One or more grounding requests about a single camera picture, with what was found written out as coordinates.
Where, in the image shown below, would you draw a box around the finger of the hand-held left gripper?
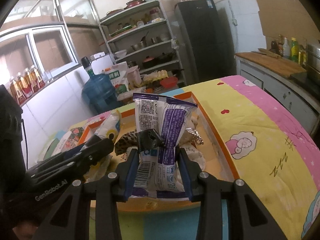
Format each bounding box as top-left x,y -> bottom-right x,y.
37,135 -> 105,169
26,139 -> 114,182

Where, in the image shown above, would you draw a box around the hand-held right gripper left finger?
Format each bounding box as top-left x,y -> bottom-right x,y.
31,148 -> 139,240

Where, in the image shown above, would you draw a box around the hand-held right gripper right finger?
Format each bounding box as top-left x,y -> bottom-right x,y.
178,148 -> 288,240

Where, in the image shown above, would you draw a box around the white floral cloth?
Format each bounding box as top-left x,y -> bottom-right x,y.
179,144 -> 206,172

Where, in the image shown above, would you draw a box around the yellow white packet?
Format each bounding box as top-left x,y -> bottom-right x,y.
96,110 -> 122,140

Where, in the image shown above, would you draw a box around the leopard print cloth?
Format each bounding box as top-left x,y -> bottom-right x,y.
114,130 -> 139,155

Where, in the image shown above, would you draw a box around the orange shallow cardboard box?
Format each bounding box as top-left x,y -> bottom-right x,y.
81,91 -> 239,212

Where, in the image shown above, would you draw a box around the purple snack packet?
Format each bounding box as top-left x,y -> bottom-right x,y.
132,92 -> 198,200

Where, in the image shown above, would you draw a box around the floral tissue pack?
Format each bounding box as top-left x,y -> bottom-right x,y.
56,127 -> 85,154

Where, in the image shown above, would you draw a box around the black clip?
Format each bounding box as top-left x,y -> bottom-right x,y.
137,129 -> 166,151

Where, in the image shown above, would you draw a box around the silver hair claw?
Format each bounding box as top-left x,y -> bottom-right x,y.
186,127 -> 204,145

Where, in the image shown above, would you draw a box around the blue water jug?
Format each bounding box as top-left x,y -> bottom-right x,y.
82,74 -> 120,113

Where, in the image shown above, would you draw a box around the white flour bag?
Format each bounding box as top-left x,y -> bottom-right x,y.
101,64 -> 129,93

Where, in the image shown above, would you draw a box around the black water pump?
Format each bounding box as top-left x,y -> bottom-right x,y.
81,56 -> 94,75

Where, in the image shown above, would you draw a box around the colourful printed blanket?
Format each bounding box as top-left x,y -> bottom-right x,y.
37,75 -> 320,240

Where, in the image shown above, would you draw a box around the red plastic basket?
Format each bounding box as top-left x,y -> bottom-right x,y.
160,77 -> 178,88

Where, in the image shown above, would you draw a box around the clear bag yellow food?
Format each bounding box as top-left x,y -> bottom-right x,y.
143,70 -> 168,83

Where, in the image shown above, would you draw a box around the red cooking pot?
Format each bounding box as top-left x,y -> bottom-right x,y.
142,56 -> 157,68

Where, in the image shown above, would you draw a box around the sliding window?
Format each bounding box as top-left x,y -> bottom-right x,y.
0,25 -> 80,80

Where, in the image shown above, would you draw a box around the black wok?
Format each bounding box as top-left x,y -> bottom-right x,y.
155,52 -> 175,64

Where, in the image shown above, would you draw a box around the green tray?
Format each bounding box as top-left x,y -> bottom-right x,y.
110,25 -> 133,37

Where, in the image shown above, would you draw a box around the grey counter cabinet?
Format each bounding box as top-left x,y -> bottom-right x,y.
235,55 -> 320,135

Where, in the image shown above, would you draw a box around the dark grey fridge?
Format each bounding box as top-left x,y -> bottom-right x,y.
174,0 -> 224,85

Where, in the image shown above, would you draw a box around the wooden cutting board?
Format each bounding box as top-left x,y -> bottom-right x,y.
235,51 -> 307,79

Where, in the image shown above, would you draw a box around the grey metal shelf rack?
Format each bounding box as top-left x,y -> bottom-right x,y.
99,0 -> 188,88

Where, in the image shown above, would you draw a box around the red lidded pan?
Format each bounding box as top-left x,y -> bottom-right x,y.
125,0 -> 145,8

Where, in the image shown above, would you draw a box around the dark sauce bottle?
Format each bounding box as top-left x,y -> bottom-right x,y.
271,40 -> 284,57

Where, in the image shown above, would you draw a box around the white bottle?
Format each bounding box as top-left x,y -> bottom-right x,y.
282,37 -> 291,59

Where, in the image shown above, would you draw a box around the green yellow bottle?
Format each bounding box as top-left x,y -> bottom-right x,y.
290,37 -> 300,63

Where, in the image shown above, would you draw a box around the steel steamer pot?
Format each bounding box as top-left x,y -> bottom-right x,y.
305,42 -> 320,83

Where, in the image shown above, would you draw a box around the cardboard sheet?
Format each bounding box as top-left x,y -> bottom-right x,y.
255,0 -> 320,52

